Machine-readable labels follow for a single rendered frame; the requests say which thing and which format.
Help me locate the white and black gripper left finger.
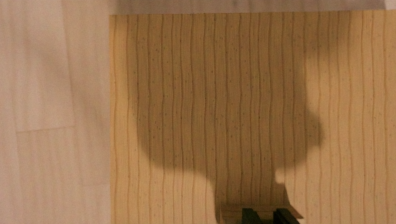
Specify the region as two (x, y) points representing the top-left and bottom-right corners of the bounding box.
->
(242, 208), (263, 224)

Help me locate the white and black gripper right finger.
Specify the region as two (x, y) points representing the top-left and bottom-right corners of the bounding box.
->
(273, 208), (301, 224)

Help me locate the light wooden board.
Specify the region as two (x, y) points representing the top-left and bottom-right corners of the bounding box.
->
(109, 10), (396, 224)

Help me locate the small wooden block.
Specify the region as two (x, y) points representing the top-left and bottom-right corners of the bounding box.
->
(220, 206), (305, 224)

